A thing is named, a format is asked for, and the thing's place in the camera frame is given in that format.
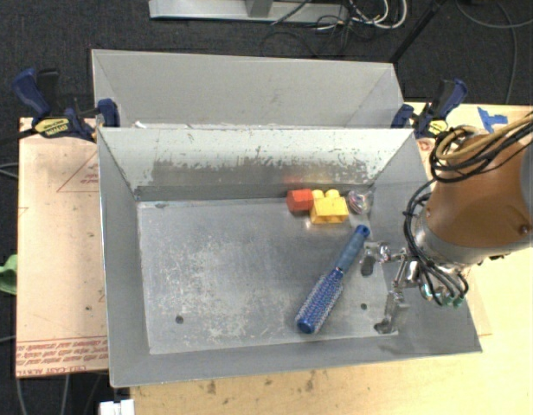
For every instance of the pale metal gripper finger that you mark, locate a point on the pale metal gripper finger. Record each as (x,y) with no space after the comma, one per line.
(398,296)
(381,250)

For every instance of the yellow toy building brick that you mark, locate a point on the yellow toy building brick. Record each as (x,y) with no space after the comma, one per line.
(329,209)

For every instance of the blue round hairbrush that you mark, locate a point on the blue round hairbrush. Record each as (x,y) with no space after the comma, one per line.
(325,292)

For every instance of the red toy block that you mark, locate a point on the red toy block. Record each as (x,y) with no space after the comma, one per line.
(299,200)

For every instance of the grey metal bin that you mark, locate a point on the grey metal bin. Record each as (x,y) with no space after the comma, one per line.
(232,266)

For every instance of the brown cardboard board red print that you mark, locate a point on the brown cardboard board red print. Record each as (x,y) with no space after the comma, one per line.
(59,240)

